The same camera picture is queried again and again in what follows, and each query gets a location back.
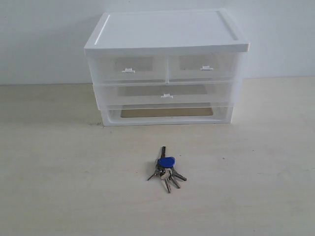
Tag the key bunch with blue tag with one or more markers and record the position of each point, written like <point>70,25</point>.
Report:
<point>166,172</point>

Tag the white plastic drawer cabinet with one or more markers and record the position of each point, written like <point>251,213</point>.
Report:
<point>167,34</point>

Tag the clear wide drawer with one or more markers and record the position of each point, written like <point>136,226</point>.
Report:
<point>217,93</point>

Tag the clear top right drawer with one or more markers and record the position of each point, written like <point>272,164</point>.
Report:
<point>201,68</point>

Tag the clear top left drawer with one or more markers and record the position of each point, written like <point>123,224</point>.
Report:
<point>128,70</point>

